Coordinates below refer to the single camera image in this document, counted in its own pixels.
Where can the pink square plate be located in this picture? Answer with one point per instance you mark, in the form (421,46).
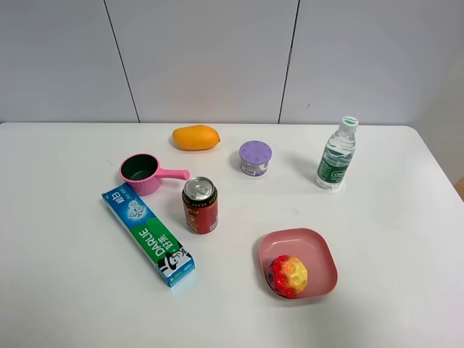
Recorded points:
(308,246)

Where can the orange mango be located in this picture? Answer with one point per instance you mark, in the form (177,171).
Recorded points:
(196,138)

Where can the pink toy saucepan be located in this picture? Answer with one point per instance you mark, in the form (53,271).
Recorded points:
(143,173)

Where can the blue green toothpaste box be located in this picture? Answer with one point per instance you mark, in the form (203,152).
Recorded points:
(169,257)

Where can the purple lid air freshener jar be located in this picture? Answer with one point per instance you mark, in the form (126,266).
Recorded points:
(255,156)

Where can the red soda can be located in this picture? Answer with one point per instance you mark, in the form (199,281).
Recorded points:
(200,201)

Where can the green label water bottle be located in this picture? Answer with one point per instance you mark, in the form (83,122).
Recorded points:
(337,155)

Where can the red yellow dimpled ball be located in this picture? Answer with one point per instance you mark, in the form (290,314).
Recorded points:
(287,276)

